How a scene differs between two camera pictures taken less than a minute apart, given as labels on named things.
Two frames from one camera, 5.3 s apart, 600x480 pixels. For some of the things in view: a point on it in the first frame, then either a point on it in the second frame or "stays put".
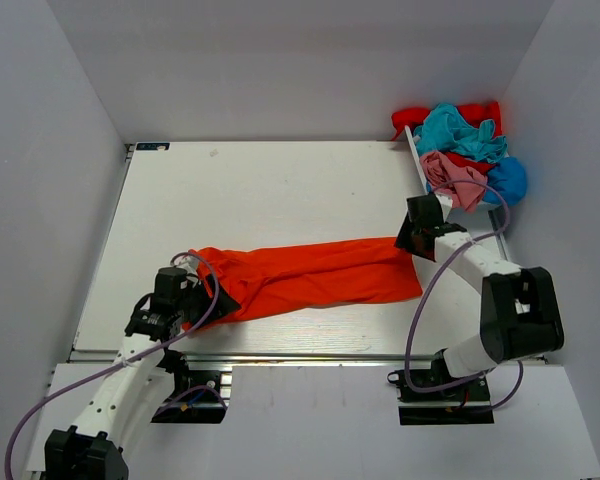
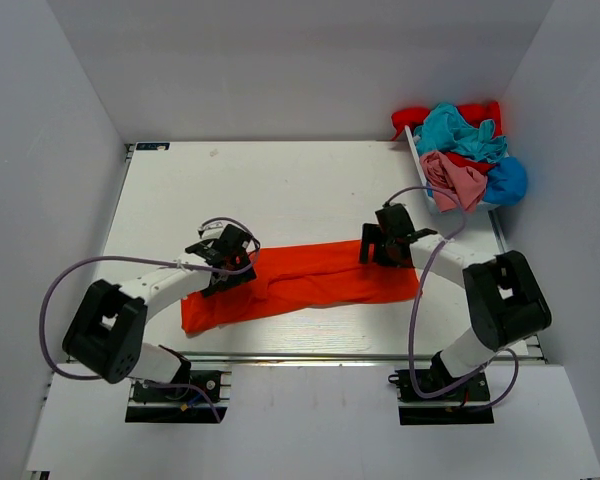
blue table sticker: x=162 y=146 stays put
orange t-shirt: x=271 y=277 stays put
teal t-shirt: x=444 y=129 stays put
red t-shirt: x=476 y=114 stays put
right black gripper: x=405 y=237 -> x=372 y=234
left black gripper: x=225 y=304 -> x=236 y=279
